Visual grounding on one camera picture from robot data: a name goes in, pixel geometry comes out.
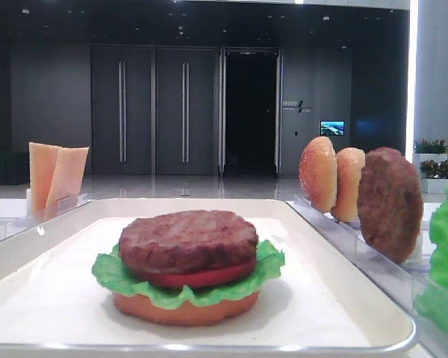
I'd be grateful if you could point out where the brown meat patty on burger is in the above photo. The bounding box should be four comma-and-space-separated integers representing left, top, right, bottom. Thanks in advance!
119, 210, 258, 274

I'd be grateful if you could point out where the red tomato slice on burger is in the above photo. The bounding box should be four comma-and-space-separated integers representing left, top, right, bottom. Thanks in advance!
142, 259, 256, 289

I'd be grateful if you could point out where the green lettuce leaf on burger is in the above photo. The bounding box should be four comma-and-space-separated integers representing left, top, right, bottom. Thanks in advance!
92, 240, 285, 310

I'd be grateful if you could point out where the standing brown meat patty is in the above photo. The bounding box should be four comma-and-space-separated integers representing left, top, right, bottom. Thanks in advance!
357, 147, 423, 263

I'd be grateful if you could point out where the standing green lettuce leaf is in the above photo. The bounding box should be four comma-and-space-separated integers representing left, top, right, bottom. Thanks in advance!
416, 187, 448, 335

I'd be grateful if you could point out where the sesame bun far right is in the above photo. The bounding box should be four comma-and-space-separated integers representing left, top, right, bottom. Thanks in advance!
299, 136, 337, 213

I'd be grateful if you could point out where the bottom bun on tray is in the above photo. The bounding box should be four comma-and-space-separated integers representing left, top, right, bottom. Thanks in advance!
112, 292, 259, 327

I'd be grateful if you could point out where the white planter with plants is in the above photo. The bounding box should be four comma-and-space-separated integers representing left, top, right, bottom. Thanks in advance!
413, 138, 448, 194

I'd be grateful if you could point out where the white rectangular metal tray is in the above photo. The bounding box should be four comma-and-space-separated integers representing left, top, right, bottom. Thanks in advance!
0, 198, 417, 357

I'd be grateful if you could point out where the clear acrylic left rack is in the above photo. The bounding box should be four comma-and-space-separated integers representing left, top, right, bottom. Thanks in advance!
0, 189, 91, 242

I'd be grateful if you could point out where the clear acrylic rack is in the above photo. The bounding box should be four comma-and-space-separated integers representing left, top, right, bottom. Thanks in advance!
0, 189, 91, 242
291, 195, 448, 357

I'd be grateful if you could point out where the clear acrylic right rack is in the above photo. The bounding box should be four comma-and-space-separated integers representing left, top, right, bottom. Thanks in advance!
291, 195, 448, 357

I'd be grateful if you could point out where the small wall display screen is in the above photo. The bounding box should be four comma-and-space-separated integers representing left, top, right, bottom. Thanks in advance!
320, 121, 345, 136

